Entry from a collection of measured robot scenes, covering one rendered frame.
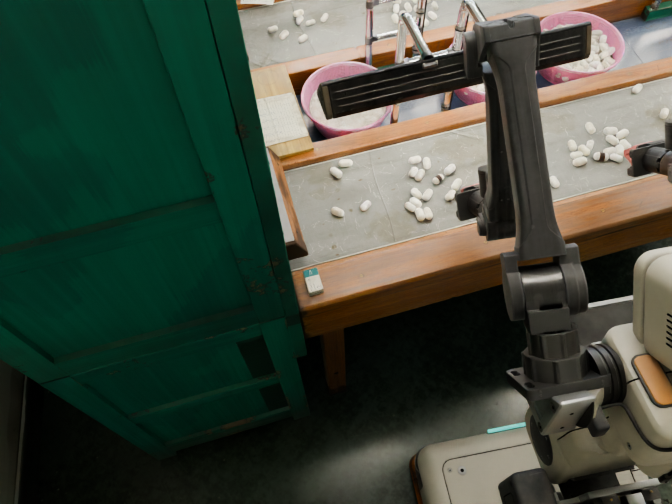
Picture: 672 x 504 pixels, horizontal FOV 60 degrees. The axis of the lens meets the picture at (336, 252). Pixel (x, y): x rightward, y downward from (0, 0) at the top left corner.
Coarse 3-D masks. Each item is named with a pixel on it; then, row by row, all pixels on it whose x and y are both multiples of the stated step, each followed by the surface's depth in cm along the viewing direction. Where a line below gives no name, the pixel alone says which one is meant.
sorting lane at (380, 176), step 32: (608, 96) 167; (640, 96) 167; (480, 128) 163; (544, 128) 162; (576, 128) 162; (640, 128) 161; (352, 160) 158; (384, 160) 158; (448, 160) 157; (480, 160) 157; (608, 160) 156; (320, 192) 153; (352, 192) 153; (384, 192) 153; (576, 192) 151; (320, 224) 148; (352, 224) 148; (384, 224) 148; (416, 224) 148; (448, 224) 147; (320, 256) 144
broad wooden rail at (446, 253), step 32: (608, 192) 148; (640, 192) 148; (576, 224) 143; (608, 224) 143; (640, 224) 147; (352, 256) 143; (384, 256) 140; (416, 256) 140; (448, 256) 140; (480, 256) 140; (352, 288) 136; (384, 288) 137; (416, 288) 142; (448, 288) 148; (480, 288) 154; (320, 320) 142; (352, 320) 148
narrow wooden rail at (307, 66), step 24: (576, 0) 184; (600, 0) 184; (624, 0) 185; (648, 0) 188; (360, 48) 176; (384, 48) 176; (408, 48) 176; (432, 48) 179; (288, 72) 172; (312, 72) 174
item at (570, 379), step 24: (528, 336) 81; (552, 336) 79; (576, 336) 79; (528, 360) 81; (552, 360) 78; (576, 360) 78; (528, 384) 81; (552, 384) 79; (576, 384) 78; (600, 384) 79
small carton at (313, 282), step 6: (306, 270) 137; (312, 270) 137; (306, 276) 136; (312, 276) 136; (318, 276) 136; (306, 282) 135; (312, 282) 135; (318, 282) 135; (312, 288) 134; (318, 288) 134; (312, 294) 135
